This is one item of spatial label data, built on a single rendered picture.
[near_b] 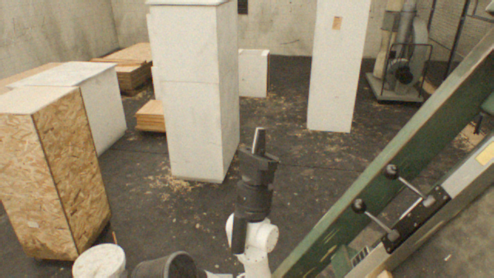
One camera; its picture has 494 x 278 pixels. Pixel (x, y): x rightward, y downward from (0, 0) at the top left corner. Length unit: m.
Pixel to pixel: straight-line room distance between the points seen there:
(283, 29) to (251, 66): 3.24
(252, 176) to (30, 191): 1.97
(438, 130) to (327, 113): 3.51
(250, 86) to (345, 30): 2.12
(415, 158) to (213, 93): 2.16
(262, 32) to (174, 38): 5.94
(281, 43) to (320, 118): 4.49
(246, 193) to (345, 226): 0.47
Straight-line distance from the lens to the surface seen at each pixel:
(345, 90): 4.38
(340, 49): 4.24
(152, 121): 4.46
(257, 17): 8.68
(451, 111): 1.02
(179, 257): 0.82
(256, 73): 5.58
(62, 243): 2.74
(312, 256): 1.21
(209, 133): 3.10
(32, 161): 2.37
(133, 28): 9.82
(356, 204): 0.85
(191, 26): 2.84
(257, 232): 0.79
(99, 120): 4.16
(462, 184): 0.84
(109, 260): 2.34
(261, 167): 0.72
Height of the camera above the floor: 1.97
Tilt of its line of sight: 27 degrees down
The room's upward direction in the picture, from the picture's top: straight up
